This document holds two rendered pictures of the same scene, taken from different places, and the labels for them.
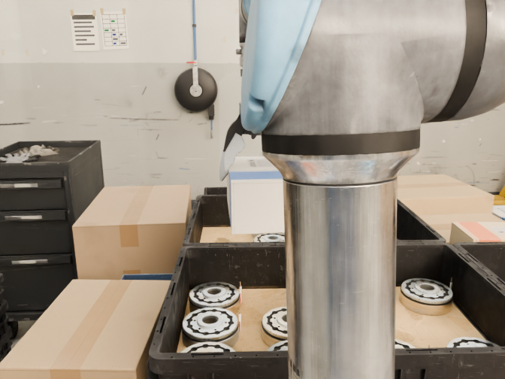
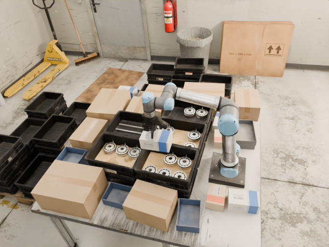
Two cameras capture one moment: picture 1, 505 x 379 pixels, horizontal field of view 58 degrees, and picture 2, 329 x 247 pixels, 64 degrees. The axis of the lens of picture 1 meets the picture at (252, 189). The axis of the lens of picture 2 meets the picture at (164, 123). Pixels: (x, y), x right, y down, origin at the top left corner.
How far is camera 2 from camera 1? 1.55 m
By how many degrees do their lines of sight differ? 62
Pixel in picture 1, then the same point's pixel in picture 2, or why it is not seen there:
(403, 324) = (175, 140)
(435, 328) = (178, 136)
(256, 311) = (157, 164)
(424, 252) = not seen: hidden behind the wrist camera
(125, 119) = not seen: outside the picture
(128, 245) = (95, 190)
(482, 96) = not seen: hidden behind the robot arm
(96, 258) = (90, 204)
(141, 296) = (143, 187)
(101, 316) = (150, 197)
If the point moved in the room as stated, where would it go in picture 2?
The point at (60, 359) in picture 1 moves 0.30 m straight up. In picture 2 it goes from (167, 205) to (164, 175)
